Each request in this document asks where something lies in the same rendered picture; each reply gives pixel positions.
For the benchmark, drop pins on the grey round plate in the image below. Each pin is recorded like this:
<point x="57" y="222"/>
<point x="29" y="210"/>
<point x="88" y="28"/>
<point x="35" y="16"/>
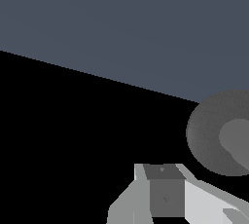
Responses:
<point x="204" y="137"/>

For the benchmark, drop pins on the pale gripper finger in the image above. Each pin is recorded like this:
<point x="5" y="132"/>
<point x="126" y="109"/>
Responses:
<point x="201" y="202"/>

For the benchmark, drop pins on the light grey faucet part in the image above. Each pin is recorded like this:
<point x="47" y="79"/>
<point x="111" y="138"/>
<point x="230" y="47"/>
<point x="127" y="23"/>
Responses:
<point x="236" y="137"/>

